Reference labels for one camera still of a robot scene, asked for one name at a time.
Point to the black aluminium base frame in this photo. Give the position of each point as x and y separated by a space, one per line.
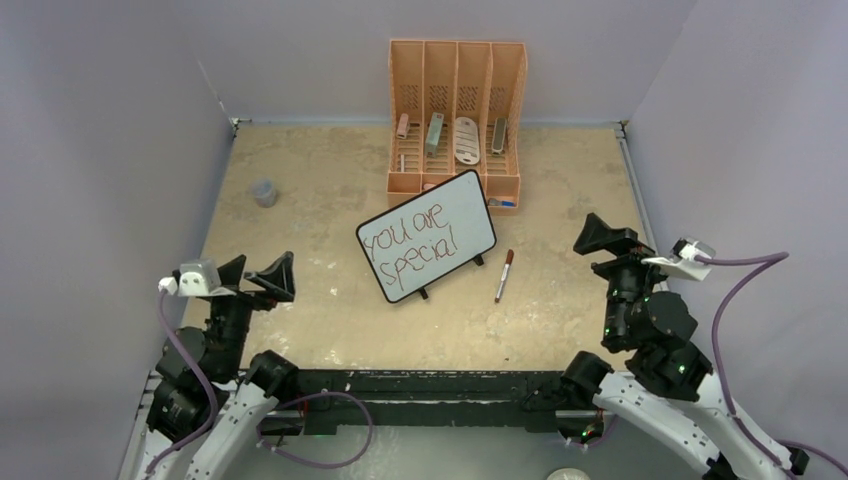
327 399

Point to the blue grey small item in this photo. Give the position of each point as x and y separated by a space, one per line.
495 202

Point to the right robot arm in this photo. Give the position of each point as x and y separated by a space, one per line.
669 389

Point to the black framed whiteboard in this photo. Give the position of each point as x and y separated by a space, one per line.
427 237

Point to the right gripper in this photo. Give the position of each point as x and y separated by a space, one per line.
596 235

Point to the grey eraser block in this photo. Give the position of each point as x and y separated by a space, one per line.
498 138

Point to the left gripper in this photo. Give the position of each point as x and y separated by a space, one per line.
276 280

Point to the white oval perforated plate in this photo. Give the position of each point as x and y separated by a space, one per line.
466 142

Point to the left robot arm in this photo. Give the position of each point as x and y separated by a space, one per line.
212 378

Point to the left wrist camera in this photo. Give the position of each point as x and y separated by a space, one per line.
196 278

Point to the peach plastic desk organizer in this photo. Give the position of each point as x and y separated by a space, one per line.
456 107

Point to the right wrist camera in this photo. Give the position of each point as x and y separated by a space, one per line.
684 260

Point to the white round object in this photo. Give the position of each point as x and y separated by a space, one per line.
568 474

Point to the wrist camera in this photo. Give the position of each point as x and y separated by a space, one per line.
196 278
684 260

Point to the white red marker pen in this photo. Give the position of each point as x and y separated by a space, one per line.
502 283

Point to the grey green box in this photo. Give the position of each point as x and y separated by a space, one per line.
433 135

